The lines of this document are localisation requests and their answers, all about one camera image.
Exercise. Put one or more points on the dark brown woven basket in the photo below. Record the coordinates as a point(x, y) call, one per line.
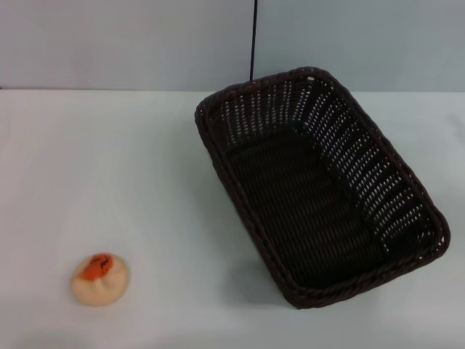
point(290, 203)

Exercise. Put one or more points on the cream bun with orange top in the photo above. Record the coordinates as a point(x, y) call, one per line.
point(103, 287)

